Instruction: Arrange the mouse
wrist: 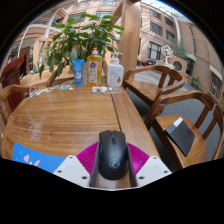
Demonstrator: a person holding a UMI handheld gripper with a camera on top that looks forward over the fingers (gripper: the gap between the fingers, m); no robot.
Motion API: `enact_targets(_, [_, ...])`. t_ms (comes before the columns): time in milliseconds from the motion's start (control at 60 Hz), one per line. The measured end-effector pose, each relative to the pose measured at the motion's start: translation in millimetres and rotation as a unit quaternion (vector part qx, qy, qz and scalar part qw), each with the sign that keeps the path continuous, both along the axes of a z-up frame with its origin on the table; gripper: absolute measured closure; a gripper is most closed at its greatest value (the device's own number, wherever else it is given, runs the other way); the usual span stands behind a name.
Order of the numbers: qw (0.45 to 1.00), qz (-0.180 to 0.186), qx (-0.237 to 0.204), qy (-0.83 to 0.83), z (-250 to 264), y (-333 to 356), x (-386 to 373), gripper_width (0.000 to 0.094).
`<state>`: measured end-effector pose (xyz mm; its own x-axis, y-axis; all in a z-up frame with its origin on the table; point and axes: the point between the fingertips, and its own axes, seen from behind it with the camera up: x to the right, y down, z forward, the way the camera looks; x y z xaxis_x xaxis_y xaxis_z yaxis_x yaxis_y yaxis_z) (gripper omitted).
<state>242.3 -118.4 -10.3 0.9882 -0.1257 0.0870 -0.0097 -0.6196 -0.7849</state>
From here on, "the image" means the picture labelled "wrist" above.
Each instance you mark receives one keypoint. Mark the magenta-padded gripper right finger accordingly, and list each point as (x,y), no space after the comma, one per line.
(151,168)

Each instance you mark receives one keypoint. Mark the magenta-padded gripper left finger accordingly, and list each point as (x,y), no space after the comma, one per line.
(71,168)

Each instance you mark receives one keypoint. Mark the black computer mouse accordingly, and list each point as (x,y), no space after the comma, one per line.
(113,156)

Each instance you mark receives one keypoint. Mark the blue cartoon-print mouse pad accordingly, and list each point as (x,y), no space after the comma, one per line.
(36,158)

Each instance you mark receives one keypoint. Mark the wooden armchair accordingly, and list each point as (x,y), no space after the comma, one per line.
(186,150)
(143,88)
(10,90)
(53,78)

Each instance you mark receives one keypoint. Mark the black notebook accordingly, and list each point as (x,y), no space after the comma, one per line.
(181,136)

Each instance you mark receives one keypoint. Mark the clear tray with white items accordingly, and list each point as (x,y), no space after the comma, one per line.
(103,89)

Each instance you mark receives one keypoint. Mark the blue squeeze tube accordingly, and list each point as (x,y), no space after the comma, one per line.
(78,73)

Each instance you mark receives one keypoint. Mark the yellow flowering plant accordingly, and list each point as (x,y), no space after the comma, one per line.
(195,81)

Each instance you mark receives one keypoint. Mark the yellow dish soap bottle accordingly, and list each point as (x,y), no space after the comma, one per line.
(94,71)

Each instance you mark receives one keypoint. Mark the white pump dispenser bottle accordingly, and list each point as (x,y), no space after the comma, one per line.
(115,75)

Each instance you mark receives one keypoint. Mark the white abstract sculpture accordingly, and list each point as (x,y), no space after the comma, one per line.
(167,53)

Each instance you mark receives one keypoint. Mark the green potted plant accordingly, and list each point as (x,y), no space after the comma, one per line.
(80,36)

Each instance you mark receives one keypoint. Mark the dark red wooden pedestal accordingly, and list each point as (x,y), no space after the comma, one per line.
(11,75)

